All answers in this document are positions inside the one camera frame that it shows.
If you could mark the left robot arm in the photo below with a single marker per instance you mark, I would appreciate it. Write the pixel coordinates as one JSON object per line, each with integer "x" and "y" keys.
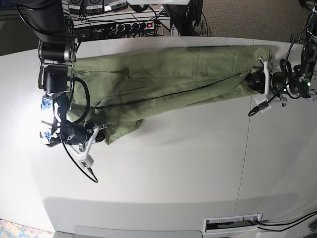
{"x": 299, "y": 81}

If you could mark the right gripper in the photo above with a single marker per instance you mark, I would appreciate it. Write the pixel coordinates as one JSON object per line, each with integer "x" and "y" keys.
{"x": 95, "y": 134}

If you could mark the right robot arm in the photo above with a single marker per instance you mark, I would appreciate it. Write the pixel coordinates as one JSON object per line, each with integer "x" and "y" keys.
{"x": 57, "y": 50}

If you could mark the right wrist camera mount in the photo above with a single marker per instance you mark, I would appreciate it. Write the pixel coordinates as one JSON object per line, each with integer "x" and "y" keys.
{"x": 79, "y": 147}

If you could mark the black power strip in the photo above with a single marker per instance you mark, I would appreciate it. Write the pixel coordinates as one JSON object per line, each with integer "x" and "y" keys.
{"x": 124, "y": 29}

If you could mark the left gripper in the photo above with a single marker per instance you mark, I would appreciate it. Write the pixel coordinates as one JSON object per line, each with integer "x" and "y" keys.
{"x": 256, "y": 81}

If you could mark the table cable grommet box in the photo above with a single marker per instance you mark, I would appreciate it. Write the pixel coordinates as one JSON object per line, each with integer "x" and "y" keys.
{"x": 234, "y": 224}

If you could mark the green T-shirt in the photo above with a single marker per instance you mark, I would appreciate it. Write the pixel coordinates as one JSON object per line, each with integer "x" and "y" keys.
{"x": 125, "y": 89}

